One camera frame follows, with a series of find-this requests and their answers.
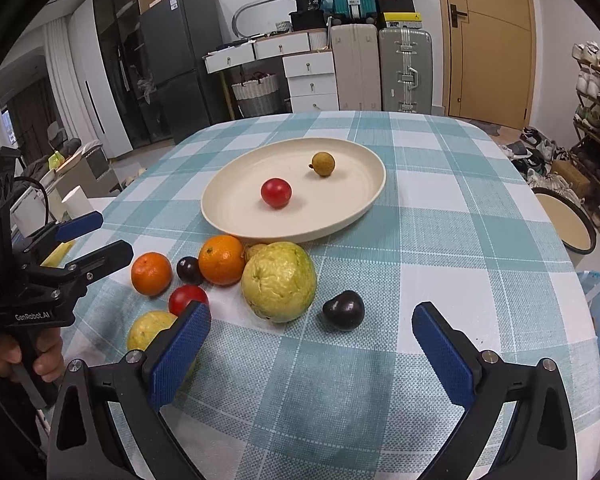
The large yellow-green guava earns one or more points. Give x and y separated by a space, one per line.
279 282

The cream oval plate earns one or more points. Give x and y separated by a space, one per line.
232 202

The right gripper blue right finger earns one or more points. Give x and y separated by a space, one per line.
539 442

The woven laundry basket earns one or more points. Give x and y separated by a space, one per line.
258 96

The stacked shoe boxes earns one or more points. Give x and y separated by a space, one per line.
398 13

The round cream stool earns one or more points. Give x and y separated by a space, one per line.
573 227

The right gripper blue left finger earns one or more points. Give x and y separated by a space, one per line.
84 440

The white drawer desk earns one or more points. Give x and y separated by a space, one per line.
308 64

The dark purple plum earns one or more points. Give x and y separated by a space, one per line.
188 271

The silver suitcase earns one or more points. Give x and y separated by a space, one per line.
406 70

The brown longan fruit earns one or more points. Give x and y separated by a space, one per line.
323 164

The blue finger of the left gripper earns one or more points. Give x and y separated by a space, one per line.
72 280
53 234

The yellow guava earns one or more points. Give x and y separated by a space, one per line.
146 327

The person's left hand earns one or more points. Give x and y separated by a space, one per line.
50 363

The wooden door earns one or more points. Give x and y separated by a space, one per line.
489 60

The wooden shoe rack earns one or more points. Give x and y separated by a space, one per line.
586 121

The teal checkered tablecloth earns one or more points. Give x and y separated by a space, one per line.
455 225

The orange tangerine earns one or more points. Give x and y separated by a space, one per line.
151 274
221 260

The black refrigerator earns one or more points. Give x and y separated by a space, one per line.
178 34

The beige suitcase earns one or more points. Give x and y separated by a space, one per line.
356 58

